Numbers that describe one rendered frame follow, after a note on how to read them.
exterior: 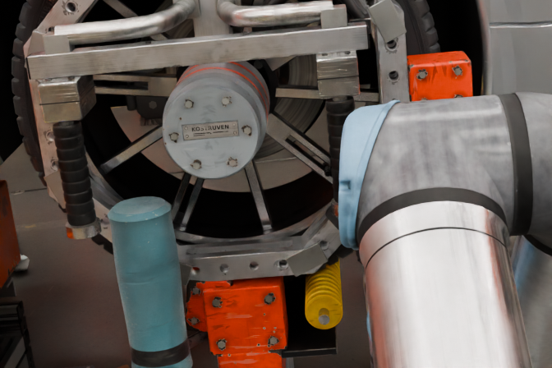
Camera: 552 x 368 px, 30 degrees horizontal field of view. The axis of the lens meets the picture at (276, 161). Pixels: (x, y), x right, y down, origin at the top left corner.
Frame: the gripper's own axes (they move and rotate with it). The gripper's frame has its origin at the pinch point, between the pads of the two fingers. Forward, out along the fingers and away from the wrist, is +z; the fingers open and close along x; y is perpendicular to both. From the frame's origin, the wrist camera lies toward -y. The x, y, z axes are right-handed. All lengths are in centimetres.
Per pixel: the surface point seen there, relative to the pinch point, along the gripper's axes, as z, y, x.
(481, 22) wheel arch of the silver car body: 7.9, -5.9, 32.4
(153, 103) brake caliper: 14.4, -36.9, -12.0
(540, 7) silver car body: 7.5, -0.7, 39.7
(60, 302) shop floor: 122, -18, -108
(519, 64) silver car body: 7.5, 2.9, 31.3
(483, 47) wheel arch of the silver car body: 8.1, -3.1, 29.7
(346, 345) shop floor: 82, 40, -50
